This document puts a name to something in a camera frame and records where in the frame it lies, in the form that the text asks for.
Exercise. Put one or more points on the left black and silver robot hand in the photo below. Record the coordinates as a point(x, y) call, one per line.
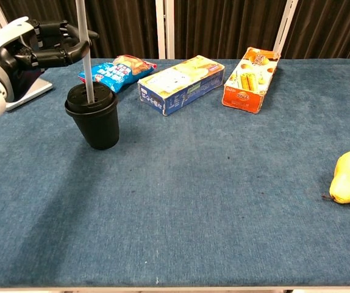
point(7, 52)

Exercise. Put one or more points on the translucent grey straw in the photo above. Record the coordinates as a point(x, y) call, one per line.
point(87, 76)

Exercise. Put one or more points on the black lidded coffee cup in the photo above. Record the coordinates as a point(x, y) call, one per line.
point(97, 125)

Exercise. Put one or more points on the white and black card box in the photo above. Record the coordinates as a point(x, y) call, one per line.
point(34, 90)

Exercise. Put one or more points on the blue snack bag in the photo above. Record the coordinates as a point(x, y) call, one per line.
point(117, 73)

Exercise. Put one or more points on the blue cracker box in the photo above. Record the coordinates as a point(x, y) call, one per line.
point(181, 85)

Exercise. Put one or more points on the black pleated curtain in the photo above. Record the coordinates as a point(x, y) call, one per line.
point(223, 27)

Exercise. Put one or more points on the blue felt table mat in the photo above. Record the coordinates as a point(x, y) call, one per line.
point(178, 189)

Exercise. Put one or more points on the orange wafer roll box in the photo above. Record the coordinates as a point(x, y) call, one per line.
point(249, 82)

